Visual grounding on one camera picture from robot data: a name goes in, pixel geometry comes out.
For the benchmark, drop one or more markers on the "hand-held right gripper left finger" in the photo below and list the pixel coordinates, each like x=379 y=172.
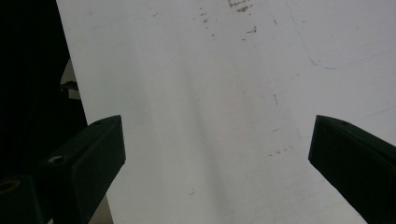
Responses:
x=90 y=168

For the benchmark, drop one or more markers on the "white paper sheet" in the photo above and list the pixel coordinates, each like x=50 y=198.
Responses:
x=218 y=93

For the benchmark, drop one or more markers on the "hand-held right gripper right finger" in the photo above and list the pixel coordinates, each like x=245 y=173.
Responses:
x=358 y=165

